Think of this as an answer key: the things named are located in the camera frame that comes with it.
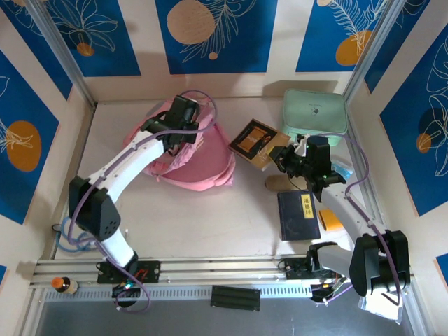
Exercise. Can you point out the beige fabric pencil case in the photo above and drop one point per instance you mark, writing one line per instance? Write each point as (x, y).
(276, 183)

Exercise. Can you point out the dark brown tan book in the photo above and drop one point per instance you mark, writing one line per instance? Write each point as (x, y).
(252, 140)

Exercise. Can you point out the navy book with yellow label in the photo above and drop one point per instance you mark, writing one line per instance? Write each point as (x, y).
(294, 220)

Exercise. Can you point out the pink student backpack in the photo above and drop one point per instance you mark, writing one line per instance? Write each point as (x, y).
(203, 168)

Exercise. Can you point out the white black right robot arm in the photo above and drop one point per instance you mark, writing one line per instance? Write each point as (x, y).
(378, 266)

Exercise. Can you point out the clear bag with white card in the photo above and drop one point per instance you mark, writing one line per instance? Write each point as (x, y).
(381, 311)

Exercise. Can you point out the light blue tissue packet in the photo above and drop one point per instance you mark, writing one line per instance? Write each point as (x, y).
(346, 173)

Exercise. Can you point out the mint green zip case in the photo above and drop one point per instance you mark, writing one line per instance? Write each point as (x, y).
(311, 108)

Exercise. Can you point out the orange tape roll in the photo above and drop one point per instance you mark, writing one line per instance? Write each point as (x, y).
(327, 220)

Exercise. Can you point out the black ribbed block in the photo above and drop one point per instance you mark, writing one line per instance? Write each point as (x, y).
(235, 297)

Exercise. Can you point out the slotted metal strip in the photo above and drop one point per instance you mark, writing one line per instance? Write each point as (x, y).
(175, 292)

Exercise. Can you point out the brown bottle with orange cap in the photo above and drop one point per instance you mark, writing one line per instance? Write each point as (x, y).
(64, 285)

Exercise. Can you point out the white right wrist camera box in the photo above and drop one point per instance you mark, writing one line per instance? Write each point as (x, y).
(301, 146)

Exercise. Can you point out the aluminium side rail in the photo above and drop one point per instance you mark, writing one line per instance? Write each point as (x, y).
(367, 203)

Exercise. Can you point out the blue floral wall poster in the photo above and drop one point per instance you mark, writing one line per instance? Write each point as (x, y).
(115, 42)
(245, 52)
(31, 49)
(392, 52)
(315, 35)
(402, 157)
(14, 105)

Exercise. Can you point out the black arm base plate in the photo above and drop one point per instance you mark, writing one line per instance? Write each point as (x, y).
(150, 271)
(294, 269)

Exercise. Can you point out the aluminium frame post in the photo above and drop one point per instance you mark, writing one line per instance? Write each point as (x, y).
(66, 56)
(367, 49)

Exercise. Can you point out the aluminium mounting rail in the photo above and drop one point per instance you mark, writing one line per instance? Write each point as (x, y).
(217, 267)

